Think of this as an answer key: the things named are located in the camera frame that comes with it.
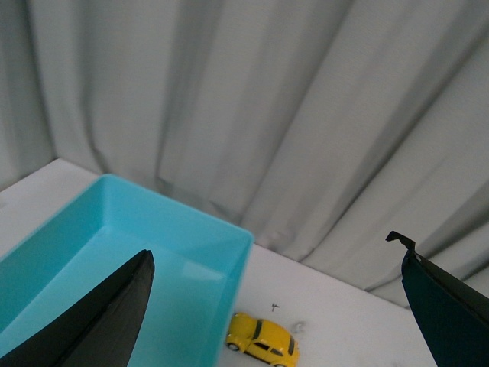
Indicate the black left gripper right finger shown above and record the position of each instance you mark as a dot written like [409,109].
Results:
[452,317]

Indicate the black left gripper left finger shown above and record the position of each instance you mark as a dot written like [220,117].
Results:
[100,329]

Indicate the yellow beetle toy car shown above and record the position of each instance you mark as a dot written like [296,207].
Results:
[262,339]

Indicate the turquoise plastic storage bin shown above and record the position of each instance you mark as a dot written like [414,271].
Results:
[199,262]

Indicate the grey-white curtain backdrop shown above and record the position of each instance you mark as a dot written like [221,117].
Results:
[319,126]

